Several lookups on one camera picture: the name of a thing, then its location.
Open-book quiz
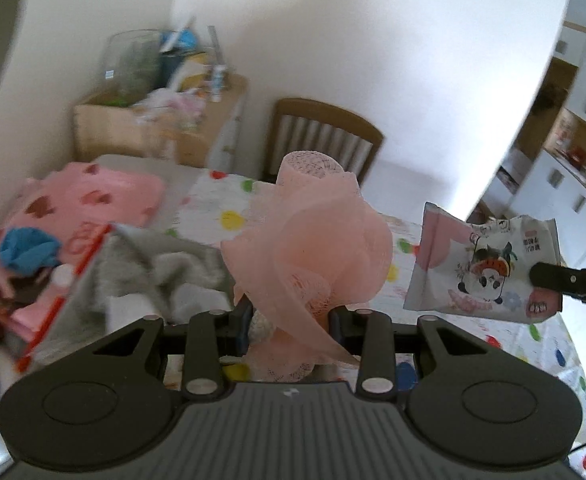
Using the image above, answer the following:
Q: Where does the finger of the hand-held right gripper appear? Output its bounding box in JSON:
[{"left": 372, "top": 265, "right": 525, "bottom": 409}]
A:
[{"left": 529, "top": 261, "right": 586, "bottom": 312}]

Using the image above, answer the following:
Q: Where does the white and wood wall unit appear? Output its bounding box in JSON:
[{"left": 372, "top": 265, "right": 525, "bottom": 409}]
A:
[{"left": 473, "top": 20, "right": 586, "bottom": 271}]

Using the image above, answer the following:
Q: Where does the grey towel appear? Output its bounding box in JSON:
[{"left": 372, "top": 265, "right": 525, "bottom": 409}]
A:
[{"left": 38, "top": 227, "right": 236, "bottom": 361}]

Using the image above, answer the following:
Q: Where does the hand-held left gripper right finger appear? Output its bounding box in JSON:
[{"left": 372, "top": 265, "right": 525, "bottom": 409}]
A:
[{"left": 328, "top": 305, "right": 475, "bottom": 402}]

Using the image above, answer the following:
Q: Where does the wooden slatted chair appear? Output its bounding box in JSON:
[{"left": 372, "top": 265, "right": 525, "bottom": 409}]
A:
[{"left": 263, "top": 98, "right": 385, "bottom": 186}]

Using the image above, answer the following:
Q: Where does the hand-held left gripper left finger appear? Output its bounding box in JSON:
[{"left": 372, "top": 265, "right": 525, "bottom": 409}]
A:
[{"left": 93, "top": 302, "right": 254, "bottom": 402}]

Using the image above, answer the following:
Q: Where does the wooden side cabinet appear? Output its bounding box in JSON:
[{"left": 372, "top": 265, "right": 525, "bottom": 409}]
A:
[{"left": 73, "top": 74, "right": 249, "bottom": 168}]

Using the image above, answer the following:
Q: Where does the polka dot tablecloth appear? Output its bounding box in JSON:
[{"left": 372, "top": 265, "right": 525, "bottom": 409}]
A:
[{"left": 165, "top": 167, "right": 586, "bottom": 480}]

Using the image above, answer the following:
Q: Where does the blue cloth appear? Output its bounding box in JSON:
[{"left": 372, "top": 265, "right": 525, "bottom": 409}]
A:
[{"left": 0, "top": 227, "right": 62, "bottom": 276}]

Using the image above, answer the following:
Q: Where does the cartoon print tissue packet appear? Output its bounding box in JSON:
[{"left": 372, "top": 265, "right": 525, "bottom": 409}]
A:
[{"left": 403, "top": 202, "right": 564, "bottom": 321}]

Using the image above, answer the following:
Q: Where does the pile of bottles and packets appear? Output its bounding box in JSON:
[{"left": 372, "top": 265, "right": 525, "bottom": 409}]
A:
[{"left": 133, "top": 15, "right": 234, "bottom": 131}]

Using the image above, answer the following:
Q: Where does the pink heart print cloth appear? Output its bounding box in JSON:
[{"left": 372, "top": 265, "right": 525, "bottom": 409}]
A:
[{"left": 0, "top": 162, "right": 166, "bottom": 286}]

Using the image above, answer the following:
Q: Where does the pink mesh bath pouf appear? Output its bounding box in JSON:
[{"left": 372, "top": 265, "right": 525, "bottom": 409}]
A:
[{"left": 221, "top": 150, "right": 394, "bottom": 385}]

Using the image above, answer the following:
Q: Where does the large glass jar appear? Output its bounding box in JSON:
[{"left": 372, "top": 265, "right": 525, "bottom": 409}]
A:
[{"left": 100, "top": 30, "right": 166, "bottom": 98}]

